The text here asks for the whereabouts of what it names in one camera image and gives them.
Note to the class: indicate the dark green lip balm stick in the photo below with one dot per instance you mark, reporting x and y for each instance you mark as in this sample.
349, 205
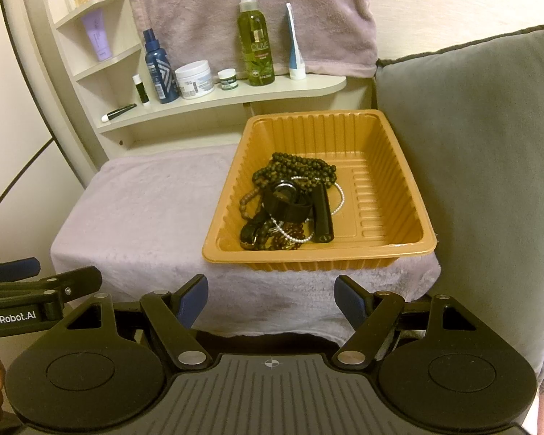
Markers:
141, 90

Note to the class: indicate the small green white jar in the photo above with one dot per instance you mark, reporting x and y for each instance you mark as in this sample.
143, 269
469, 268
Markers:
227, 80

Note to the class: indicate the purple tube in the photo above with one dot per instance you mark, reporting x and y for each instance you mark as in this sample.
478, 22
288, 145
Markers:
97, 36

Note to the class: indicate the pale lilac fleece towel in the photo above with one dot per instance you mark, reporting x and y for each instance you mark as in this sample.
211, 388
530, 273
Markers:
140, 217

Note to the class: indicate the white and blue tube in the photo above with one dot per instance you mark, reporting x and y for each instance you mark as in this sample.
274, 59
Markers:
294, 50

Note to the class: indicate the black oblong case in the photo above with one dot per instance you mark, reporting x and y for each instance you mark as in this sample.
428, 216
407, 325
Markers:
321, 217

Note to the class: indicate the cream wooden shelf unit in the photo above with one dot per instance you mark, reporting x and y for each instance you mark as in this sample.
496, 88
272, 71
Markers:
208, 99

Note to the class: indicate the dark green tube white cap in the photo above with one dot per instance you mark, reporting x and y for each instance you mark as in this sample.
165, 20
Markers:
118, 112

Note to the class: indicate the grey cushion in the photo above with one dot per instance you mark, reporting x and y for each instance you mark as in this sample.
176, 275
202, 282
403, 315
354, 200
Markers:
480, 181

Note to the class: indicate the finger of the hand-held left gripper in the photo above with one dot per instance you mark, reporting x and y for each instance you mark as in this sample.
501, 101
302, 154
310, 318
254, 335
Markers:
18, 268
72, 278

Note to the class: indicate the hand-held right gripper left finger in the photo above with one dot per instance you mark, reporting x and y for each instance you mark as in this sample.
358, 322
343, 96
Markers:
192, 299

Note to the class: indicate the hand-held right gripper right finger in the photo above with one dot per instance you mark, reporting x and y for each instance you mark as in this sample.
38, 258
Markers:
350, 299

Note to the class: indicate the olive green spray bottle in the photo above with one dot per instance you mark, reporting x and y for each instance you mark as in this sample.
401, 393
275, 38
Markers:
255, 45

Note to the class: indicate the mauve hanging towel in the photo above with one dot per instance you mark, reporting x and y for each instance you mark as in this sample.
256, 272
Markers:
199, 13

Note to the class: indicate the black smartwatch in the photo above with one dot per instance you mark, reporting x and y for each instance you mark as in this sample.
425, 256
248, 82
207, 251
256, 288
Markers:
283, 204

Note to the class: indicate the orange ribbed plastic tray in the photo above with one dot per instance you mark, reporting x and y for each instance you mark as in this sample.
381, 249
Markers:
381, 190

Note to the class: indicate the blue spray bottle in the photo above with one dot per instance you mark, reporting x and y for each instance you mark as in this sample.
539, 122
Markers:
161, 72

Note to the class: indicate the white cream jar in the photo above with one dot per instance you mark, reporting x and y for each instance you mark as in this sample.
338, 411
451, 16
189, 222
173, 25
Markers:
195, 80

